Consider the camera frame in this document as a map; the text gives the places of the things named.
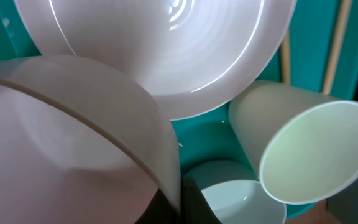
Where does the pale green plastic cup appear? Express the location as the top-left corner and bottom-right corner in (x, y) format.
(228, 80), (358, 205)

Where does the small pink bowl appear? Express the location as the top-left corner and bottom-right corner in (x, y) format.
(0, 55), (181, 223)

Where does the right wooden chopstick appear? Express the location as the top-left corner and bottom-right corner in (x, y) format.
(322, 0), (352, 95)

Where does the left wooden chopstick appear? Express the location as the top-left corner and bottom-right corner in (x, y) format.
(280, 31), (291, 85)

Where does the grey-blue bowl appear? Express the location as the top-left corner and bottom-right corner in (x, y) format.
(185, 160), (287, 224)

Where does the wooden chopstick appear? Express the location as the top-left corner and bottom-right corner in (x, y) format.
(280, 31), (291, 85)
(322, 0), (352, 95)

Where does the large white plate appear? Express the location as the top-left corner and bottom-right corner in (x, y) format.
(14, 0), (296, 120)

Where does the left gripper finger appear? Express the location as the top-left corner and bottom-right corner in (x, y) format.
(135, 177), (221, 224)

